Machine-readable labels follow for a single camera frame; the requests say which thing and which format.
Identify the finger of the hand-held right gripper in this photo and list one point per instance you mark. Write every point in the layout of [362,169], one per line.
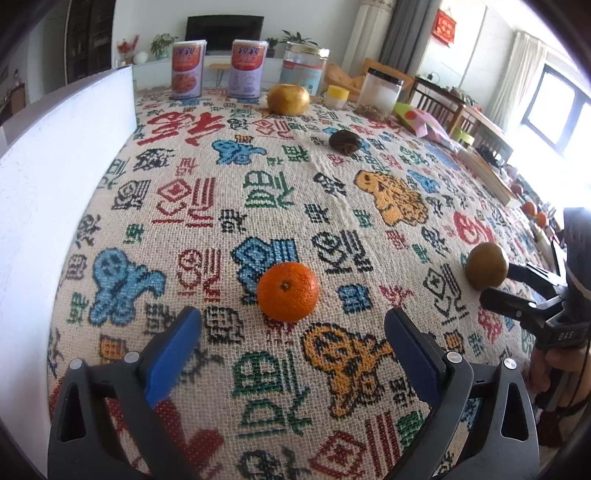
[531,272]
[508,304]

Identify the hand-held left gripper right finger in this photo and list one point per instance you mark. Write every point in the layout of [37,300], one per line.
[411,353]

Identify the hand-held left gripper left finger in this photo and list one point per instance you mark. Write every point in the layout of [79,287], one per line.
[171,360]

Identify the brown kiwi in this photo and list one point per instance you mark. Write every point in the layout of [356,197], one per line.
[486,270]

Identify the orange mandarin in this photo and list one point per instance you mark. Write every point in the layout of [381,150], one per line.
[287,290]

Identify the person's right hand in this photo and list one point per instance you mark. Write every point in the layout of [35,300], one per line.
[579,364]

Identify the orange round fruit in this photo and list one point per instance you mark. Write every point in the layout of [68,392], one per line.
[529,208]

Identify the red round fruit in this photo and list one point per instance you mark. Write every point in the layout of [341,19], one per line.
[516,189]

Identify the green stool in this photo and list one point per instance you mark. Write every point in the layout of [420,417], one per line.
[462,137]

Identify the wooden side table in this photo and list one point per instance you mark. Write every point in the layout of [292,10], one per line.
[489,124]

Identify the dark framed window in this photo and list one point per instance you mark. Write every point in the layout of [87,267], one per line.
[554,110]

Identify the white board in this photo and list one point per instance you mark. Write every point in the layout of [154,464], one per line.
[51,230]

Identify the pink snack bag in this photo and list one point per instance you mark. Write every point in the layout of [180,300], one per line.
[427,124]

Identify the printed woven tablecloth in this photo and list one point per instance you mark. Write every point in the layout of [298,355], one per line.
[295,207]

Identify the white sheer window curtain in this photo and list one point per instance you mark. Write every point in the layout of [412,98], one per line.
[515,78]

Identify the dark passion fruit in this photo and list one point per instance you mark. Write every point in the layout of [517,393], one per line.
[345,141]

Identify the clear container with black lid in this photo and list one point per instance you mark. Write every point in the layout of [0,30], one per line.
[381,92]

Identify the small yellow-lid jar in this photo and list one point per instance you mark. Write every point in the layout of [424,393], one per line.
[335,97]

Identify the orange cushion chair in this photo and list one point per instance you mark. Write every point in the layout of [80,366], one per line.
[351,76]

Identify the grey curtain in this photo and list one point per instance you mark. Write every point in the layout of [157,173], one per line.
[408,32]

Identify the yellow pear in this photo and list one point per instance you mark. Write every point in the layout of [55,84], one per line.
[288,98]

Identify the pink labelled can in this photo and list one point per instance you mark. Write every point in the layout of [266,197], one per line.
[248,69]
[188,69]

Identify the glass jar with gold lid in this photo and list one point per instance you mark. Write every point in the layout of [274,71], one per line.
[302,69]

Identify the leafy green potted plant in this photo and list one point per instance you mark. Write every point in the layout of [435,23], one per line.
[162,44]

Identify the red flowers in vase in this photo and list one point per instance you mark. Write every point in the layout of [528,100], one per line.
[127,46]

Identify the small green potted plant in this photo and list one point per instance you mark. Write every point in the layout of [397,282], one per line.
[272,46]

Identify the large green potted plant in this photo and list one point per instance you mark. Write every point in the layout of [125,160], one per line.
[298,37]

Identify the black television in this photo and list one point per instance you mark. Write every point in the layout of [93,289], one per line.
[224,32]

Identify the red wall hanging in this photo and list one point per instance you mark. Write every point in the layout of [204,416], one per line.
[446,26]

